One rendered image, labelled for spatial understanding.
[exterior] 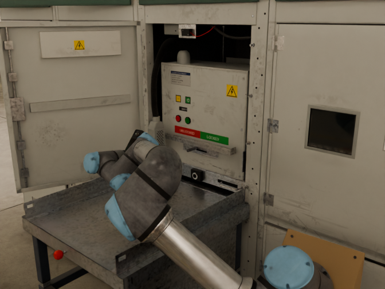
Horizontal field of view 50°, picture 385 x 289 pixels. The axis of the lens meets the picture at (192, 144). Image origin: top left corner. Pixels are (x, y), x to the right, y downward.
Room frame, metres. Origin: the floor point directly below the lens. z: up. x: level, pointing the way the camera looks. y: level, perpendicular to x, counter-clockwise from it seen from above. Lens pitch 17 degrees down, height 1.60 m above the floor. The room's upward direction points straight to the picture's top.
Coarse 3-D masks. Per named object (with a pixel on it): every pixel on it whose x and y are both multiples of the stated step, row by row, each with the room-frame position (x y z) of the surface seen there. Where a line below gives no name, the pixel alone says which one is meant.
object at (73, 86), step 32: (0, 32) 1.72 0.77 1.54; (32, 32) 1.80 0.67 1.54; (64, 32) 1.83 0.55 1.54; (96, 32) 1.90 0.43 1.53; (128, 32) 2.00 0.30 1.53; (0, 64) 1.71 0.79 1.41; (32, 64) 1.79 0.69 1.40; (64, 64) 1.85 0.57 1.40; (96, 64) 1.92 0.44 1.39; (128, 64) 1.99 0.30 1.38; (32, 96) 1.79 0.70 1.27; (64, 96) 1.85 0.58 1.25; (96, 96) 1.92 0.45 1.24; (128, 96) 1.97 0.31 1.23; (32, 128) 1.78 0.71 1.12; (64, 128) 1.84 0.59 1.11; (96, 128) 1.91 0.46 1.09; (128, 128) 1.99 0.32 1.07; (32, 160) 1.77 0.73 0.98; (64, 160) 1.84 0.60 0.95
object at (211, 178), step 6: (186, 168) 1.85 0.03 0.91; (192, 168) 1.83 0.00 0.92; (198, 168) 1.80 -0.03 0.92; (186, 174) 1.85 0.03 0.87; (204, 174) 1.78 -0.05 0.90; (210, 174) 1.76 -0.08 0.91; (216, 174) 1.73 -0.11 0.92; (222, 174) 1.72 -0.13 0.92; (204, 180) 1.78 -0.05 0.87; (210, 180) 1.76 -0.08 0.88; (216, 180) 1.73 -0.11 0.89; (222, 180) 1.71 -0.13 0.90; (228, 180) 1.69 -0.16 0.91; (234, 180) 1.67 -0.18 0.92; (240, 180) 1.66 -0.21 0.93; (228, 186) 1.69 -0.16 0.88; (234, 186) 1.67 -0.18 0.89
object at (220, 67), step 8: (168, 64) 1.94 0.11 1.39; (176, 64) 1.91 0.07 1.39; (184, 64) 1.88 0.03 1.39; (192, 64) 1.92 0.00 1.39; (200, 64) 1.92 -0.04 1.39; (208, 64) 1.92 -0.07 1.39; (216, 64) 1.92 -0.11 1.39; (224, 64) 1.92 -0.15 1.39; (232, 64) 1.92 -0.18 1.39; (240, 64) 1.92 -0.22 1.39; (248, 72) 1.65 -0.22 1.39; (248, 80) 1.65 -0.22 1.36; (248, 88) 1.66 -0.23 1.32; (248, 104) 1.66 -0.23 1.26
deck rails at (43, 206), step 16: (64, 192) 1.58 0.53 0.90; (80, 192) 1.64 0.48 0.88; (96, 192) 1.70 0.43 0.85; (240, 192) 1.57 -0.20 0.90; (32, 208) 1.47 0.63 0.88; (48, 208) 1.52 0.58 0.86; (64, 208) 1.54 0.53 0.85; (208, 208) 1.42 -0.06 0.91; (224, 208) 1.49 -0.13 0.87; (192, 224) 1.35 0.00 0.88; (128, 256) 1.12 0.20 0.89; (144, 256) 1.17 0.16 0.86; (112, 272) 1.10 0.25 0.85
